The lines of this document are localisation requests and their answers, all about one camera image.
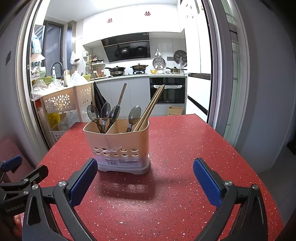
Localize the round dark perforated tray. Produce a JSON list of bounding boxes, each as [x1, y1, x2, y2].
[[173, 50, 187, 63]]

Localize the dark brown wooden chopstick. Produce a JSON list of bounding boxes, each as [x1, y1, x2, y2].
[[117, 83, 127, 109]]

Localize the grey base cabinet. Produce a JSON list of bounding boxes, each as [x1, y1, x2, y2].
[[94, 77, 150, 116]]

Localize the grey sliding door frame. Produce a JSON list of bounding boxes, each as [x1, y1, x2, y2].
[[22, 0, 250, 149]]

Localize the yellow oil bottle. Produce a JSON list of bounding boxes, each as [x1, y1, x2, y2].
[[47, 112, 61, 127]]

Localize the blue patterned wooden chopstick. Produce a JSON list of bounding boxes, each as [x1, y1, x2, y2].
[[135, 85, 163, 131]]

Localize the white wall cabinet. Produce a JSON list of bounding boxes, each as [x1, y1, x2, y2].
[[82, 0, 185, 45]]

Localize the beige utensil holder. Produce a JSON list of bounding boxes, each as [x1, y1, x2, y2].
[[83, 118, 151, 175]]

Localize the spice rack with bottles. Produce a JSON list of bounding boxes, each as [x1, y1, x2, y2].
[[84, 54, 107, 78]]

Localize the black folded umbrella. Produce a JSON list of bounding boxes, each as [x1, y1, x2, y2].
[[92, 82, 107, 116]]

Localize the plain wooden chopstick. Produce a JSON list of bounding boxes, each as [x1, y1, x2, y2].
[[137, 85, 164, 130], [134, 86, 162, 131]]

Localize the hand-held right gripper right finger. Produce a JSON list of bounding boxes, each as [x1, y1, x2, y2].
[[193, 158, 269, 241]]

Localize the green plastic basin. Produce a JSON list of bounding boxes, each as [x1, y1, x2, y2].
[[35, 77, 56, 86]]

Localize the clear plastic bags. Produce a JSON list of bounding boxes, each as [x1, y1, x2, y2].
[[30, 80, 67, 101]]

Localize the round metal steamer rack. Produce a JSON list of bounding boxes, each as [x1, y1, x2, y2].
[[152, 57, 166, 70]]

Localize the black kitchen faucet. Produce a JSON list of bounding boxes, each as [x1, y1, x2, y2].
[[50, 62, 65, 80]]

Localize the beige perforated storage cart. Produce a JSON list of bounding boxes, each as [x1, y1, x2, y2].
[[40, 83, 93, 144]]

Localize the black range hood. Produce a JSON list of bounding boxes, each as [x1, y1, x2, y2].
[[101, 32, 151, 62]]

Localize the cardboard box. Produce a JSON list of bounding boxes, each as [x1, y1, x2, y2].
[[168, 106, 185, 116]]

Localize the black built-in oven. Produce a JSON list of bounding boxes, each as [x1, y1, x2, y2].
[[149, 77, 186, 104]]

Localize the white tall cabinet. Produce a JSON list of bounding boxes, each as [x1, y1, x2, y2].
[[178, 0, 212, 121]]

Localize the hanging blue white bags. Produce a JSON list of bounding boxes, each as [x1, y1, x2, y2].
[[30, 30, 45, 62]]

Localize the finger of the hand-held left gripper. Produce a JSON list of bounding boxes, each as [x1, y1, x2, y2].
[[0, 155, 23, 173], [0, 165, 49, 189]]

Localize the black wok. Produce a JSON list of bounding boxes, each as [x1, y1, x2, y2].
[[105, 66, 126, 76]]

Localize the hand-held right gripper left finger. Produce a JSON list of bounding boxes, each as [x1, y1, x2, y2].
[[22, 158, 99, 241]]

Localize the hanging white plastic bag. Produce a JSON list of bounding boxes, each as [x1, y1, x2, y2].
[[70, 50, 80, 65]]

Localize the small steel saucepan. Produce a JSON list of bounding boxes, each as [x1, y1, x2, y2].
[[166, 67, 187, 74]]

